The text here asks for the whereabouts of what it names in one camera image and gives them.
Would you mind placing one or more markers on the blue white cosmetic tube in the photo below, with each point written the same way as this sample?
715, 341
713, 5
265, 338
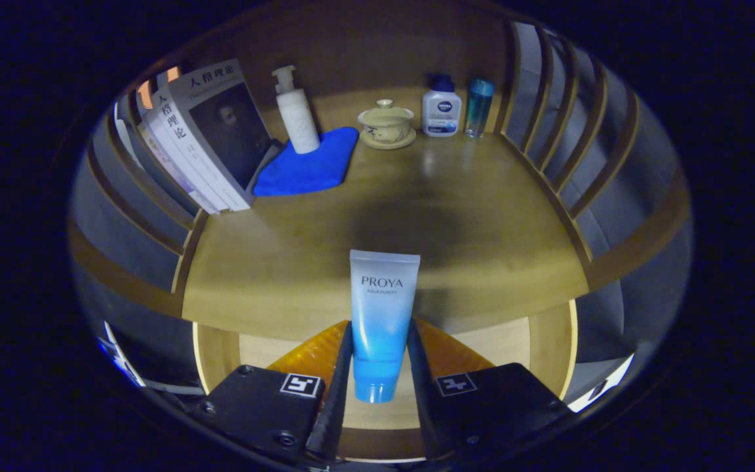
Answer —
384, 314

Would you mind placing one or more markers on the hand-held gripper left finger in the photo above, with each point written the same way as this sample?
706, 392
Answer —
338, 406

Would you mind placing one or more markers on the teal slim bottle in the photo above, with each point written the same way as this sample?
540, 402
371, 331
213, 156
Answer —
478, 108

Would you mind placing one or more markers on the white book with dark cover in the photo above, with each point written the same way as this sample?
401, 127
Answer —
227, 124

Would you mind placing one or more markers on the beige lidded ceramic teacup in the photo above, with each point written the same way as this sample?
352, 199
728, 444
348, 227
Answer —
386, 124

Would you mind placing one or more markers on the plain white book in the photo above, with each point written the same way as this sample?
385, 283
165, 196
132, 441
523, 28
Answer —
184, 147

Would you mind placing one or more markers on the white pump bottle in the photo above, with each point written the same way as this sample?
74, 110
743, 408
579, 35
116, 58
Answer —
299, 118

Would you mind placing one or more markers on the wooden drawer with black knob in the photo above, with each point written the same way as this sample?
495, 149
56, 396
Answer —
548, 347

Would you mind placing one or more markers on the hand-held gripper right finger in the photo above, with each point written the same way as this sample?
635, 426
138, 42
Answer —
420, 393

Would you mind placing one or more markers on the wooden countertop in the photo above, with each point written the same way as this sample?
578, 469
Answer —
469, 216

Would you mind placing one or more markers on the lavender book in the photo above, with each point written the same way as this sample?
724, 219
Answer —
168, 170

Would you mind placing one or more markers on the white lotion bottle blue cap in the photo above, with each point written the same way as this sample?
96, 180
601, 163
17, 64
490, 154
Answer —
442, 111

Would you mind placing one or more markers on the blue folded cloth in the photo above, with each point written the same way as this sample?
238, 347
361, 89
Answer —
305, 170

